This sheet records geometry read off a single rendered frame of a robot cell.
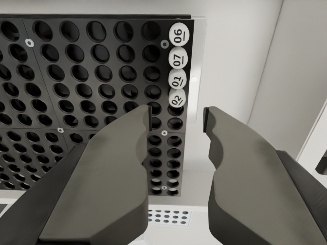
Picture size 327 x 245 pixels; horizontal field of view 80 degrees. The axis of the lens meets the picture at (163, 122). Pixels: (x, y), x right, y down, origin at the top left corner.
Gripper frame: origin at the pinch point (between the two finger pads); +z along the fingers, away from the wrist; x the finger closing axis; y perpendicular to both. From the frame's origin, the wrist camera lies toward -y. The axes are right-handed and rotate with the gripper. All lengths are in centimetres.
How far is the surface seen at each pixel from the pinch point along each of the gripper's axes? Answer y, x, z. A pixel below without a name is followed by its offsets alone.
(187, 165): 14.6, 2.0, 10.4
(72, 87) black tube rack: 0.3, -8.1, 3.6
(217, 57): -0.6, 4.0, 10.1
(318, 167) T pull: 7.4, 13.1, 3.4
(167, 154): 6.9, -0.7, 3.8
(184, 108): 1.9, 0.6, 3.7
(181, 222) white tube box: 37.1, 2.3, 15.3
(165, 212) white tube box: 33.1, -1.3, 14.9
